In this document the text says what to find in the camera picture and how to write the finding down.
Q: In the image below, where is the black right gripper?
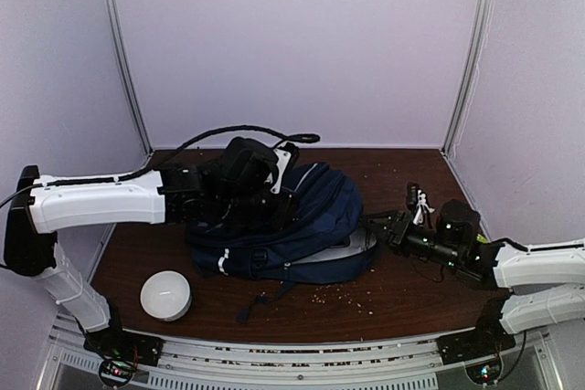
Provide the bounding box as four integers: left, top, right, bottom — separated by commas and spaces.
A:
362, 209, 461, 270

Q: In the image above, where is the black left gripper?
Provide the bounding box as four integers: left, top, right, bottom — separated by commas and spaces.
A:
215, 184, 298, 229

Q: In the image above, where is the navy blue student backpack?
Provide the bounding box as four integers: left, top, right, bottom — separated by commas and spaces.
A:
185, 163, 378, 324

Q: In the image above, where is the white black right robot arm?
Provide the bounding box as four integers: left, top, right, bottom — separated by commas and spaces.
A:
362, 199, 584, 355

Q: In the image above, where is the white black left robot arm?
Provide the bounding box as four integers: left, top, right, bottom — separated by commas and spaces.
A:
4, 137, 299, 357

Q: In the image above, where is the green plate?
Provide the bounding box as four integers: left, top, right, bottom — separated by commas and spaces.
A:
476, 234, 489, 244

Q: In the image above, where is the white ceramic bowl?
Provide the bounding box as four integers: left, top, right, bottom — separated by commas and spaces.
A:
140, 270, 192, 322

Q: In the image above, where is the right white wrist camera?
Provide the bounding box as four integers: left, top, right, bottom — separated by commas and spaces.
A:
406, 182, 435, 227

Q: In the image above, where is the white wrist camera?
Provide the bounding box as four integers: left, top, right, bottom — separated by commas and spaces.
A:
265, 142, 299, 195
406, 182, 435, 227

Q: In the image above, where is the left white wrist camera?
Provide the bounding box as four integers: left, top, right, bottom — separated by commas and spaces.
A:
265, 142, 299, 195

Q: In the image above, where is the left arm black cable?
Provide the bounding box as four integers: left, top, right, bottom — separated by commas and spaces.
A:
0, 122, 321, 208

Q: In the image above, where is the white front rail frame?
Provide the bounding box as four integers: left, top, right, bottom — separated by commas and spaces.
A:
36, 311, 563, 390

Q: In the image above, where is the right aluminium frame post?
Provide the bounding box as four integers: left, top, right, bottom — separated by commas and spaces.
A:
441, 0, 494, 158

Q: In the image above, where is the aluminium frame post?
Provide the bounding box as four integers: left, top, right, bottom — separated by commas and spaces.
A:
441, 0, 494, 158
103, 0, 153, 156

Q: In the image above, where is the left aluminium frame post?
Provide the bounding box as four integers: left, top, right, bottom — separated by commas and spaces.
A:
103, 0, 153, 156

